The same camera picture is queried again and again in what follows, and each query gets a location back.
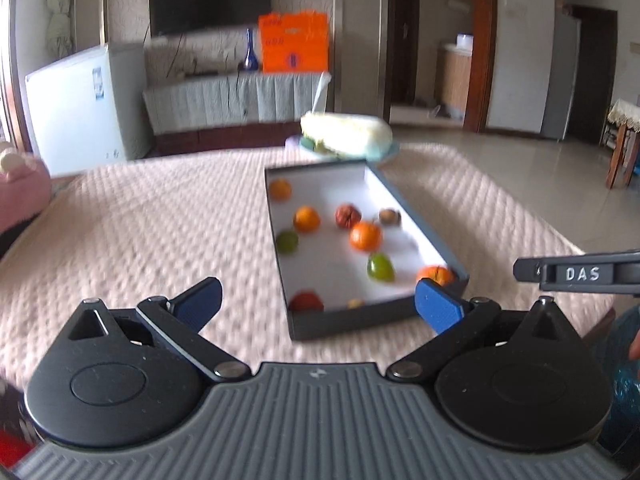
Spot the wooden kitchen cabinet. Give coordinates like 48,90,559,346
435,44,472,115

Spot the pink quilted bedspread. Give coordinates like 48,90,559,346
0,142,616,391

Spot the white chest freezer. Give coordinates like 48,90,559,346
25,44,153,178

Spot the cloth covered tv cabinet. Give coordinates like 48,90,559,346
143,72,332,155

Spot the green fruit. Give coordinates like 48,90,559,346
367,252,396,283

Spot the orange tangerine with stem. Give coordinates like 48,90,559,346
416,266,457,287

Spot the orange gift bag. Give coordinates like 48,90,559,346
258,11,330,74

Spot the knotted curtain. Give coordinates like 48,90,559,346
46,0,73,60

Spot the large orange tangerine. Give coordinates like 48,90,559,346
349,221,384,252

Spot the blue glass bottle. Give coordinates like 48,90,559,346
241,28,259,72

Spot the red apple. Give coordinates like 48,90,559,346
334,203,362,230

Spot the dark red fruit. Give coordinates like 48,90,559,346
288,290,324,312

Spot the napa cabbage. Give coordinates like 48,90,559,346
300,112,394,154

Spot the grey white cardboard box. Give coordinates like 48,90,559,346
265,160,469,341

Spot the brown round longan fruit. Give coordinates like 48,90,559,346
347,299,366,309

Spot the wooden side table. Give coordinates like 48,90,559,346
605,99,640,190

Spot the green tangerine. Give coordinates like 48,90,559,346
276,230,299,255

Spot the pink plush toy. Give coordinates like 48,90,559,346
0,141,53,233

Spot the small brown pear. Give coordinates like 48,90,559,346
378,208,401,226

